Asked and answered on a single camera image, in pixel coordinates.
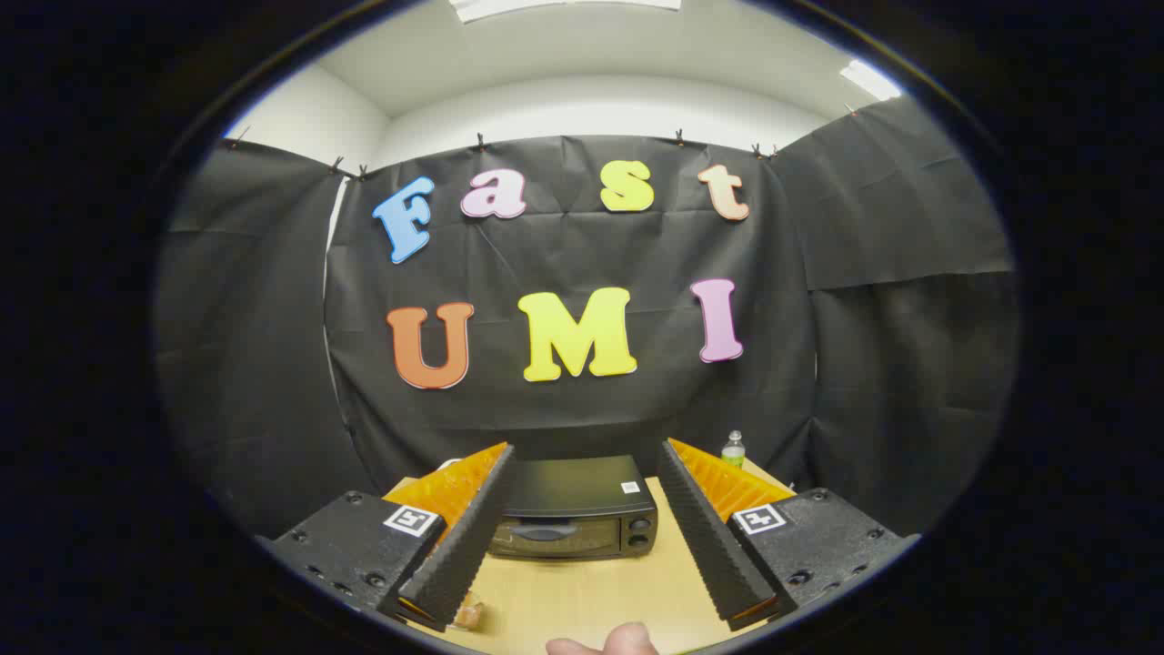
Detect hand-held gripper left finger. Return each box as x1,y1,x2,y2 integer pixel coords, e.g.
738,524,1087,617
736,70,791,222
269,442,517,632

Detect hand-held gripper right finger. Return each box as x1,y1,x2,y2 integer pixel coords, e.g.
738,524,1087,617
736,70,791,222
657,438,921,632

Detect black toaster oven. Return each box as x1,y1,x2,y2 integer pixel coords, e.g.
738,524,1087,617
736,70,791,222
488,455,658,559

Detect row of small cloth clips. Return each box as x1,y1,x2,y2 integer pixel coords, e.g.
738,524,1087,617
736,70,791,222
227,102,860,179

